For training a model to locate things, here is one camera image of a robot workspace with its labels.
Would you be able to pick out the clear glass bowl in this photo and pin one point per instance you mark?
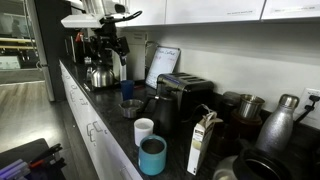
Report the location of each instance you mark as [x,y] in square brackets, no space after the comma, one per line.
[130,108]

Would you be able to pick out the purple markers bundle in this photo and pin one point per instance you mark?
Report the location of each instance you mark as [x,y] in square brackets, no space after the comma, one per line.
[13,170]

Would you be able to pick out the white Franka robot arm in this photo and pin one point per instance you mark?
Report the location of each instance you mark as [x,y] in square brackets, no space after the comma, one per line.
[83,20]

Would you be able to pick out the steel coffee dripper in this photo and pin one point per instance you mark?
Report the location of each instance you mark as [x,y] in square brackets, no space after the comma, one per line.
[250,106]

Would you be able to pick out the white lower cabinet drawers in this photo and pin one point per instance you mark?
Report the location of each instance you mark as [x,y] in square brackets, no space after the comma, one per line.
[100,140]

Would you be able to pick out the stainless steel toaster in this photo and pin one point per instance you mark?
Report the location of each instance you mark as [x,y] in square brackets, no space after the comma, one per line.
[195,90]

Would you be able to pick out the blue plastic cup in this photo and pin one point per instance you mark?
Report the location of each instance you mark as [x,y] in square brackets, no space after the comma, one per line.
[127,90]

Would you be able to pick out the teal tumbler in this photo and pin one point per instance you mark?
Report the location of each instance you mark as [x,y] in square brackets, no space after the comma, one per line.
[152,160]

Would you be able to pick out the black coffee maker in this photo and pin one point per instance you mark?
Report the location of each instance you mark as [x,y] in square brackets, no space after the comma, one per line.
[75,48]

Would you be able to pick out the white carton box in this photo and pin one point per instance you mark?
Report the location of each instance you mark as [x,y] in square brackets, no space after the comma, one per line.
[199,146]

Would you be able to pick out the steel round vessel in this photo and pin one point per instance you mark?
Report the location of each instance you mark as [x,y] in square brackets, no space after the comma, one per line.
[223,170]

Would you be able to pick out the white cup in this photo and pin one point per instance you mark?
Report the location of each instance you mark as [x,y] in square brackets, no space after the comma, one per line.
[143,131]

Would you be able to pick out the silver metal bottle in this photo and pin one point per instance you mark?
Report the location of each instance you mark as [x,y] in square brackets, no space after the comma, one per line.
[276,130]

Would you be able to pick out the white wall outlet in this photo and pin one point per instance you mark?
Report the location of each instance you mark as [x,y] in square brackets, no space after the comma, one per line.
[308,91]

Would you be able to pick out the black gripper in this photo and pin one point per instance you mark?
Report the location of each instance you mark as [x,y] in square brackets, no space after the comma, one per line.
[105,38]

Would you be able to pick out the black gooseneck kettle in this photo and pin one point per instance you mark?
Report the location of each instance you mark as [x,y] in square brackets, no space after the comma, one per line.
[165,115]

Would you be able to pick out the black power plug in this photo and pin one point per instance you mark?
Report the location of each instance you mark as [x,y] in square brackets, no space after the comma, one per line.
[314,98]
[308,110]

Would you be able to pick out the black lidded jar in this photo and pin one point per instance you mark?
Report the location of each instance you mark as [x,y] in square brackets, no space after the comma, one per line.
[229,105]

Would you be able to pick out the small whiteboard with handwriting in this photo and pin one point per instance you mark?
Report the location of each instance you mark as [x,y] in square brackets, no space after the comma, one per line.
[162,66]

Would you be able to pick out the brown glass carafe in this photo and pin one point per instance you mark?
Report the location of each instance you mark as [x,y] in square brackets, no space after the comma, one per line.
[245,125]

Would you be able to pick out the stainless steel carafe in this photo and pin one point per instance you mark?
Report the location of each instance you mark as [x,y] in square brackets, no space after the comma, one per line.
[101,76]

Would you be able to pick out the large black round container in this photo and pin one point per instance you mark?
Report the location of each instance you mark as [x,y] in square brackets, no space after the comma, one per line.
[260,166]

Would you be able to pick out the steel refrigerator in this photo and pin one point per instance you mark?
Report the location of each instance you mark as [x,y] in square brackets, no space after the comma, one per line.
[50,50]

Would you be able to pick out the red pen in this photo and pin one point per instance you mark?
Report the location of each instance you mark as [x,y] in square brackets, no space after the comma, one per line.
[138,87]

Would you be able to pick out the white upper cabinet door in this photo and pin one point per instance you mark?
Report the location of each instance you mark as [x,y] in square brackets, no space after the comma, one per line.
[146,11]
[291,8]
[213,10]

